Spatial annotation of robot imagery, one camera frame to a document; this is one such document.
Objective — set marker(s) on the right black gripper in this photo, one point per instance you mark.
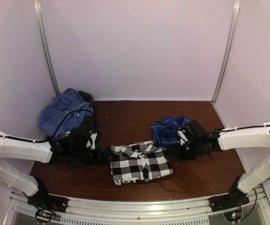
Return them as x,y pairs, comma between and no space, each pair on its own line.
179,155

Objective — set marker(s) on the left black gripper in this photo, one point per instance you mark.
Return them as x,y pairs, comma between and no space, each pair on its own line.
99,159

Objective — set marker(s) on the blue plaid shirt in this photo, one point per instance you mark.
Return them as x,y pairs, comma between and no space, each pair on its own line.
164,132

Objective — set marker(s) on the black white checkered shirt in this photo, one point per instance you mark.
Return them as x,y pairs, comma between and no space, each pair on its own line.
142,161

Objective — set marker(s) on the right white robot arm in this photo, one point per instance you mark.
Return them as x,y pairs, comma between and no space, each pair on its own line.
194,139

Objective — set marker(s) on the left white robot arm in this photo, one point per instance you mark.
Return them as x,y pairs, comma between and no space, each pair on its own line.
48,151

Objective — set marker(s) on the black pinstripe shirt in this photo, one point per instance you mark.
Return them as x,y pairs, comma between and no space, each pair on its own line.
89,124

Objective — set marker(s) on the crumpled blue dotted shirt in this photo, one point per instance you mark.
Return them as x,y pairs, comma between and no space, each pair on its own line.
63,114

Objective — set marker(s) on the left circuit board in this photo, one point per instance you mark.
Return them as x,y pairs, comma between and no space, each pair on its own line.
43,216

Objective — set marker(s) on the circuit board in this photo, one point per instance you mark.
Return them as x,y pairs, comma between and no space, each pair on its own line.
233,216
43,216

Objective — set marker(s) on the right circuit board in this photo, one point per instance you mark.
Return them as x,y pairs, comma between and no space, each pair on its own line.
233,216

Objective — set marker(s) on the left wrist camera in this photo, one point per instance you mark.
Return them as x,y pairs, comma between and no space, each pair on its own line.
82,139

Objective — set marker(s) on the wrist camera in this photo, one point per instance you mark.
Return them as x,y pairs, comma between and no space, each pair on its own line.
189,131
82,139

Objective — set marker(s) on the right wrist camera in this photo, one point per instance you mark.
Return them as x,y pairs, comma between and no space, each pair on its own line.
189,131

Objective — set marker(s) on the front aluminium rail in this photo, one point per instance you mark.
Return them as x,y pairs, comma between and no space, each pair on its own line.
192,211

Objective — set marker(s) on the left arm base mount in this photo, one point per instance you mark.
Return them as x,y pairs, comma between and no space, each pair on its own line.
48,202

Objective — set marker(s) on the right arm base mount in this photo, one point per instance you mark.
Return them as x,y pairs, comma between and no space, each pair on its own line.
227,201

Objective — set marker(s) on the right aluminium frame post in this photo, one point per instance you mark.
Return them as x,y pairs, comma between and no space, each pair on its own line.
229,44

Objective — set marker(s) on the aluminium frame post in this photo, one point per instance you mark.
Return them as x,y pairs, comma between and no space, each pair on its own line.
229,44
45,48

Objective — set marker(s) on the left aluminium frame post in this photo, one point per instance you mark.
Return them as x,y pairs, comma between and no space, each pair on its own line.
45,48

